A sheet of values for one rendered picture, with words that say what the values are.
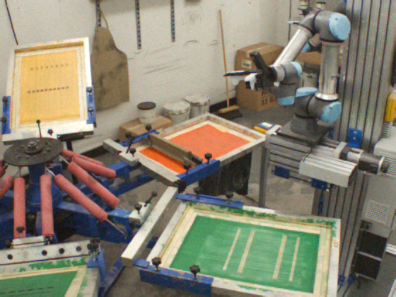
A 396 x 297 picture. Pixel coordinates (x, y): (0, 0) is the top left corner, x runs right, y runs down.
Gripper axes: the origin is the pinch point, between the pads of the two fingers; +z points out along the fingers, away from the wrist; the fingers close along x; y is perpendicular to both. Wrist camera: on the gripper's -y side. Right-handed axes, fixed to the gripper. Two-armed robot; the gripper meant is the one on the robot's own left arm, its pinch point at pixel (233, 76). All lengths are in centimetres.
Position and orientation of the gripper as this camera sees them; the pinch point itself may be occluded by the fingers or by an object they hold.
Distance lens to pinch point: 179.1
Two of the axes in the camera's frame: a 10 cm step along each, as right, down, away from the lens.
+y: 0.8, 9.3, 3.5
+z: -8.6, 2.5, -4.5
